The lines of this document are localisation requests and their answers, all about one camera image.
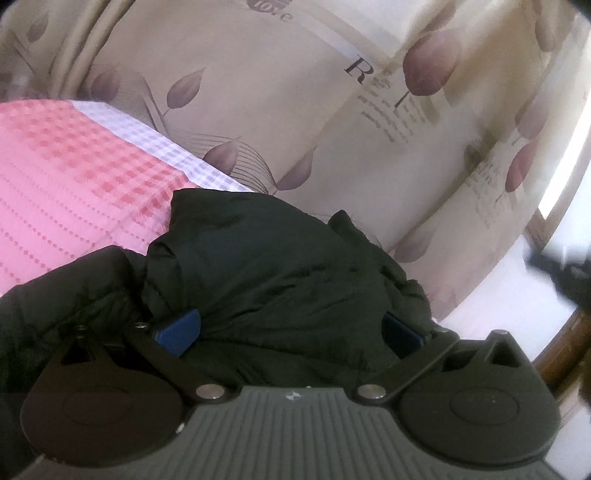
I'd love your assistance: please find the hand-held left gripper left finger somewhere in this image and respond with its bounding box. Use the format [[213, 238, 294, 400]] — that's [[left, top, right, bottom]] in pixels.
[[59, 309, 242, 408]]

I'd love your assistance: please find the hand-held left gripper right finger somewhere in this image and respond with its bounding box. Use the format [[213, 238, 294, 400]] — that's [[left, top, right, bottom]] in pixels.
[[355, 313, 525, 409]]

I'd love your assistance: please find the black padded jacket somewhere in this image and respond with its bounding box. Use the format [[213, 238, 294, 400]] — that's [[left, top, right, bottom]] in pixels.
[[0, 188, 435, 480]]

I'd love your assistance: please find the pink checkered blanket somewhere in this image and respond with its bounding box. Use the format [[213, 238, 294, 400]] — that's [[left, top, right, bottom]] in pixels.
[[0, 99, 254, 293]]

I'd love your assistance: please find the beige floral curtain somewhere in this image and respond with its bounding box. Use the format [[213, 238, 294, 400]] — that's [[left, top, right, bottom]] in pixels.
[[0, 0, 591, 321]]

